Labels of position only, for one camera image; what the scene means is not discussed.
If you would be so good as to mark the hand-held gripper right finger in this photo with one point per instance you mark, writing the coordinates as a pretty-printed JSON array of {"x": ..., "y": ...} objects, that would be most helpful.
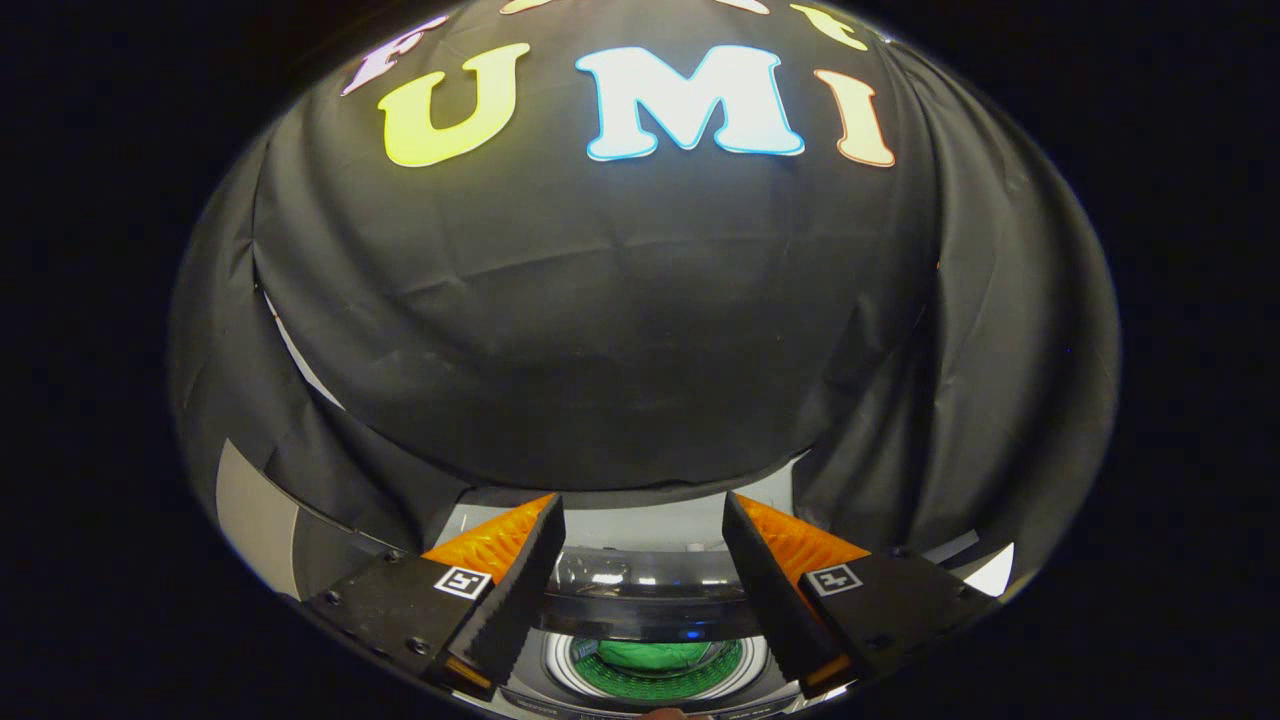
[{"x": 770, "y": 590}]

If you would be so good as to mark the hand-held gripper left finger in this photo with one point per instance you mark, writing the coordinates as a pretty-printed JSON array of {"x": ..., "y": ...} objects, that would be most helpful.
[{"x": 510, "y": 590}]

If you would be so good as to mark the grey washing machine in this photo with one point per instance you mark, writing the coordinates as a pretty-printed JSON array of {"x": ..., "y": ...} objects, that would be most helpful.
[{"x": 560, "y": 665}]

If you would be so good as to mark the green polo shirt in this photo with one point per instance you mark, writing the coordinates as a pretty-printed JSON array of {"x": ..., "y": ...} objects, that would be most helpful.
[{"x": 650, "y": 655}]

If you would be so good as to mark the grey cabinet with dark top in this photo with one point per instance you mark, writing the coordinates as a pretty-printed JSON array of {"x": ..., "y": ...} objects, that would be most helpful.
[{"x": 255, "y": 520}]

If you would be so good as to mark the black backdrop cloth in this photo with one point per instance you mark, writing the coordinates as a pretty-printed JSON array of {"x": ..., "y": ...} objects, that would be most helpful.
[{"x": 620, "y": 330}]

